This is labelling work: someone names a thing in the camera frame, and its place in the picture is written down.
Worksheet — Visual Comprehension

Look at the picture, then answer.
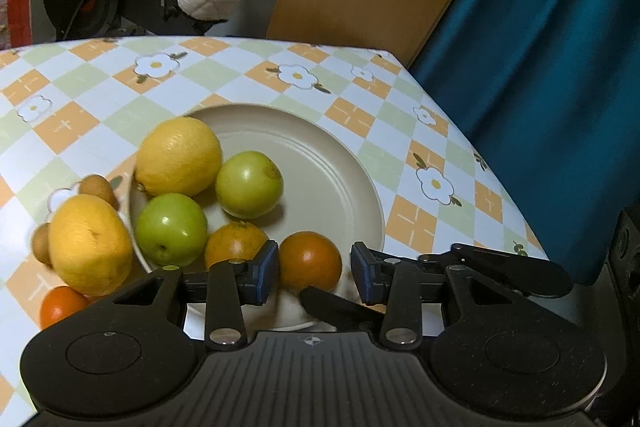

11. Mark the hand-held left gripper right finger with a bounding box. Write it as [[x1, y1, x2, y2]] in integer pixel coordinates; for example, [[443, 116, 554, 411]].
[[350, 241, 506, 351]]

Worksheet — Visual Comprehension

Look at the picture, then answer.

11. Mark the yellow-green apple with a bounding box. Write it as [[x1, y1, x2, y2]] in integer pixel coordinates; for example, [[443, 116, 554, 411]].
[[215, 151, 284, 219]]

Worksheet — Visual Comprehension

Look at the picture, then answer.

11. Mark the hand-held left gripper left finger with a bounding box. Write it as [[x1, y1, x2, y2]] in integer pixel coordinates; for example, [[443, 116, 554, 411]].
[[112, 241, 279, 351]]

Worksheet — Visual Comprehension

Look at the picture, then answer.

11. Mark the brown longan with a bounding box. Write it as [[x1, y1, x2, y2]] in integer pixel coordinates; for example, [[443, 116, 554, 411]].
[[32, 223, 55, 265]]

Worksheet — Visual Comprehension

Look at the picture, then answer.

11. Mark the orange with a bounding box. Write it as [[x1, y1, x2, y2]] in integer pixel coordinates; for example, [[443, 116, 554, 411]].
[[278, 231, 343, 295], [40, 286, 91, 330], [204, 222, 270, 270]]

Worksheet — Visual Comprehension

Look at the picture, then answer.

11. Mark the green apple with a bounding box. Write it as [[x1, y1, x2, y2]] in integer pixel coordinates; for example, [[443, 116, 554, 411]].
[[136, 193, 208, 269]]

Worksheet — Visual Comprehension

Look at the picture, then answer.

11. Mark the beige plate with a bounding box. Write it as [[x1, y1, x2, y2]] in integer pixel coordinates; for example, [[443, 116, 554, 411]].
[[127, 103, 386, 332]]

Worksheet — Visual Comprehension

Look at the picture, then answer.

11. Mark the yellow lemon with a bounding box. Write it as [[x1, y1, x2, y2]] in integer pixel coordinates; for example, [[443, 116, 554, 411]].
[[135, 117, 223, 198]]

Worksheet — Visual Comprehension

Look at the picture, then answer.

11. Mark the large yellow citrus fruit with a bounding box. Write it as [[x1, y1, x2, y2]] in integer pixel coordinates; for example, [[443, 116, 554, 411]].
[[48, 195, 133, 297]]

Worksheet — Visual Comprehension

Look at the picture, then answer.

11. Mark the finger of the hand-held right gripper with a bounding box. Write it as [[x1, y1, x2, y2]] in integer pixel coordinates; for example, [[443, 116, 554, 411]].
[[419, 243, 574, 299], [300, 285, 387, 334]]

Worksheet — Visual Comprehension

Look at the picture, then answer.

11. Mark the teal curtain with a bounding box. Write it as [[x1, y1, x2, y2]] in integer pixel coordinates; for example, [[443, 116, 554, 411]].
[[407, 0, 640, 283]]

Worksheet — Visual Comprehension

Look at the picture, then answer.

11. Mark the small brown kiwi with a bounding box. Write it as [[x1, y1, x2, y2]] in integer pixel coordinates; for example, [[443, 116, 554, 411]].
[[80, 175, 120, 210]]

